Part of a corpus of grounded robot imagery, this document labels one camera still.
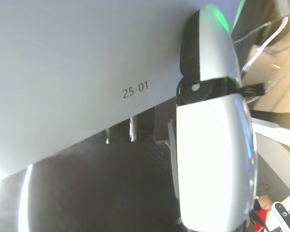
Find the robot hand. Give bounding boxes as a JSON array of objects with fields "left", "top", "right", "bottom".
[{"left": 0, "top": 2, "right": 258, "bottom": 232}]

